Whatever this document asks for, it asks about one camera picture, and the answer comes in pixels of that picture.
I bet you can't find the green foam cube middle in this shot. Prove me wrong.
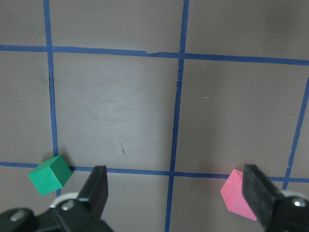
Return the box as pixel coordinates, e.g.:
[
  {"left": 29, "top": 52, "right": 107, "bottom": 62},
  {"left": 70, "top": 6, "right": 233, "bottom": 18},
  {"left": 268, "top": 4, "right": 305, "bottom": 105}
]
[{"left": 28, "top": 155, "right": 72, "bottom": 196}]

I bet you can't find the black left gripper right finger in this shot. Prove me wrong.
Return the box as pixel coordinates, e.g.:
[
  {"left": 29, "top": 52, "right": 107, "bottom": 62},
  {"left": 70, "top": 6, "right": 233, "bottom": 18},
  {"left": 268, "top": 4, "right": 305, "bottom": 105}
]
[{"left": 242, "top": 164, "right": 285, "bottom": 227}]

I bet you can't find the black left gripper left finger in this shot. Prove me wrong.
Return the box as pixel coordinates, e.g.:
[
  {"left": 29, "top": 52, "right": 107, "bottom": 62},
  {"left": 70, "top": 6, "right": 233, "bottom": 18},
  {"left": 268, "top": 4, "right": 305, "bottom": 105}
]
[{"left": 77, "top": 166, "right": 108, "bottom": 219}]

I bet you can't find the pink foam cube far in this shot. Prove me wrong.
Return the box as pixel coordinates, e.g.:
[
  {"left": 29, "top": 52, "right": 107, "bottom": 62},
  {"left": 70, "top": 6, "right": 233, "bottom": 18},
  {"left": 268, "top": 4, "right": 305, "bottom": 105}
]
[{"left": 220, "top": 169, "right": 257, "bottom": 221}]

